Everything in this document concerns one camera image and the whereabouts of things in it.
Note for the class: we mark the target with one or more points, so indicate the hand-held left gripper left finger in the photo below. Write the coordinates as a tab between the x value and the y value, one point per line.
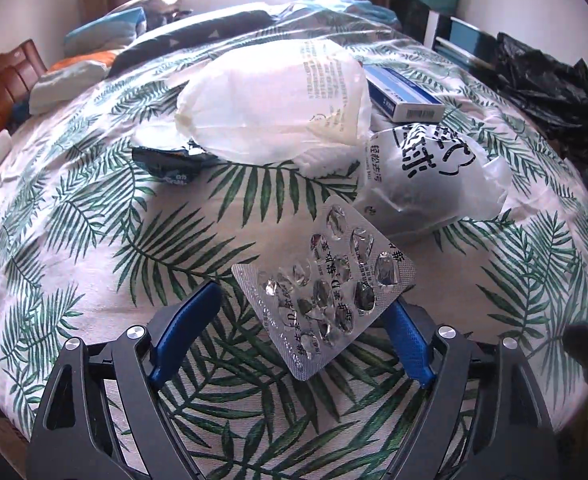
184	320

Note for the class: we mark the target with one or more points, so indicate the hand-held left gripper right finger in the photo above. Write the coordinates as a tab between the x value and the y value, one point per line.
409	340

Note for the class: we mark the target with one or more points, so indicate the silver pill blister pack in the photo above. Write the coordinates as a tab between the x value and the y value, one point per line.
324	285

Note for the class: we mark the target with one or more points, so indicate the white plastic bag black print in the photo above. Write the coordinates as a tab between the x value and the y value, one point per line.
424	185

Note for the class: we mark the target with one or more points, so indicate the dark blue snack wrapper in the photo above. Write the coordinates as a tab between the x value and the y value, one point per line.
169	165

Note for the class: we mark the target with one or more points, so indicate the black trash bag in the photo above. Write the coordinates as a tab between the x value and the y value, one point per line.
549	90

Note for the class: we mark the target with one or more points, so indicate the large white plastic bag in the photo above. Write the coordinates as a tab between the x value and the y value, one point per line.
264	100

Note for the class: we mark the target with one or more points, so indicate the blue and white medicine box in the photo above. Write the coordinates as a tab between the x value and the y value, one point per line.
399	92

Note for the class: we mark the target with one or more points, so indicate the leaf print bedsheet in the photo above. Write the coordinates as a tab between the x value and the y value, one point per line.
124	240

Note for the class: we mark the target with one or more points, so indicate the blue storage box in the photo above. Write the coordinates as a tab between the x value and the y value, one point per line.
466	40

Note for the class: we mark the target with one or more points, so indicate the grey and orange pillow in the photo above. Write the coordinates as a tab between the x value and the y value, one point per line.
59	82

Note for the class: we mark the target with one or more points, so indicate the dark navy pillow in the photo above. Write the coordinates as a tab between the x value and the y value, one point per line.
199	35

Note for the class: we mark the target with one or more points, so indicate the wooden headboard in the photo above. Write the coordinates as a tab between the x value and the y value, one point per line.
4	85

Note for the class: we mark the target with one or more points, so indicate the black crate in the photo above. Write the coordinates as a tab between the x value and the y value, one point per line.
411	17

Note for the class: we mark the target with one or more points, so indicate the grey folded clothes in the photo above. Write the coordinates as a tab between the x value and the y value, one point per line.
166	7

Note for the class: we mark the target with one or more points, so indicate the light blue cloth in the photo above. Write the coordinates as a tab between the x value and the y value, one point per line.
364	10

